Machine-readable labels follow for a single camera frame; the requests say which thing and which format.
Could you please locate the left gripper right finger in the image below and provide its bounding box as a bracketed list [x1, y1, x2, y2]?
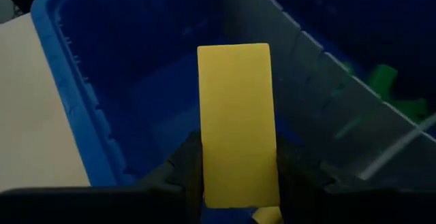
[275, 132, 436, 224]

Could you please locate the slotted grey bin divider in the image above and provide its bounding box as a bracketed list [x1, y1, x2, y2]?
[217, 0, 436, 193]

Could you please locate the green foam cube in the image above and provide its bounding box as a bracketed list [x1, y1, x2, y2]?
[367, 63, 399, 101]
[388, 97, 431, 125]

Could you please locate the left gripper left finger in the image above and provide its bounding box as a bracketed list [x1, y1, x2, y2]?
[0, 131, 206, 224]

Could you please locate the yellow foam block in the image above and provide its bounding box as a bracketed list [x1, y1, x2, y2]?
[196, 42, 281, 209]

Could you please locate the large blue plastic bin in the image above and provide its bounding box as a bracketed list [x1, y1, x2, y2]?
[30, 0, 436, 224]

